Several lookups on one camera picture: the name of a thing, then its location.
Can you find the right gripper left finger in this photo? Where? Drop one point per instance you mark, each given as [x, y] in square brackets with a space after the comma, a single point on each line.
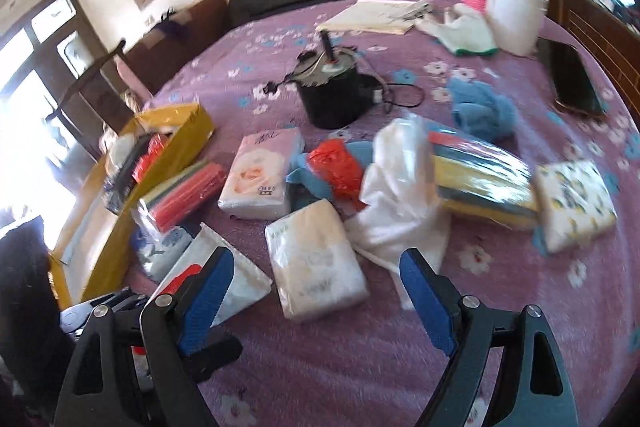
[107, 384]

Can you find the cream tissue pack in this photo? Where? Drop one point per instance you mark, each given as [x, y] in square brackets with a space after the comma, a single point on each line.
[315, 268]

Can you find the black snack packet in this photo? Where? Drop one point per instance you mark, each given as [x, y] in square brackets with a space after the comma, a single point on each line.
[118, 187]

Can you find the pink rose tissue pack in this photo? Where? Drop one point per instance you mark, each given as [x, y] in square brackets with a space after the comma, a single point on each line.
[256, 188]

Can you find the red plastic bag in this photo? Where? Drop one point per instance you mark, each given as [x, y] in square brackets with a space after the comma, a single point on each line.
[155, 148]

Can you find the blue cloth with red bag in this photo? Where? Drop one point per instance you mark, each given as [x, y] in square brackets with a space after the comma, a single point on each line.
[333, 171]

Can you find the blue white tissue box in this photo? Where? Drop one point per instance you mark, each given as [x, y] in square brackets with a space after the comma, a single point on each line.
[158, 256]

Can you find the yellow cardboard box tray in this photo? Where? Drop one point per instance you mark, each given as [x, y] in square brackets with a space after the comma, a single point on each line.
[92, 254]

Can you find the lemon print tissue pack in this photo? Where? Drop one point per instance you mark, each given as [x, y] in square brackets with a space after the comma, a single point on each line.
[575, 205]

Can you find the bagged colourful sponge cloths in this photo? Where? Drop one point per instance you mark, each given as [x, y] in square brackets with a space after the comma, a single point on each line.
[477, 179]

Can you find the white cloth towel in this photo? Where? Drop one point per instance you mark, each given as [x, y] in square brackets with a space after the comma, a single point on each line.
[402, 209]

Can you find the purple floral tablecloth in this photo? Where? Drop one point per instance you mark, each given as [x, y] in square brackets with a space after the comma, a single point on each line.
[372, 364]

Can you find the brown wooden chair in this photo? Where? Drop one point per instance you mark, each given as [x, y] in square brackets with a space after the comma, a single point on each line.
[170, 44]

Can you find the light blue knitted cloth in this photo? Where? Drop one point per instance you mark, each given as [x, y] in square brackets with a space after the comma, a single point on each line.
[479, 110]

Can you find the black cylindrical electric motor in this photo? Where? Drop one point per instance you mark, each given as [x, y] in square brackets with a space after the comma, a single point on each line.
[331, 87]

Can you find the black smartphone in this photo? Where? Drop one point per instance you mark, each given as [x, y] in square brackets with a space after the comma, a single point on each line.
[572, 86]

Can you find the white green cuffed glove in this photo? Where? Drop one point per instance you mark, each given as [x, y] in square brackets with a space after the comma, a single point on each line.
[462, 31]

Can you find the white plastic jar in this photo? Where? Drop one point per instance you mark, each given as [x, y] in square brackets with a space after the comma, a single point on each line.
[516, 23]

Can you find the open paper notebook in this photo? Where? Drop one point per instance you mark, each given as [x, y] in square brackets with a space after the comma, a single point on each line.
[385, 17]

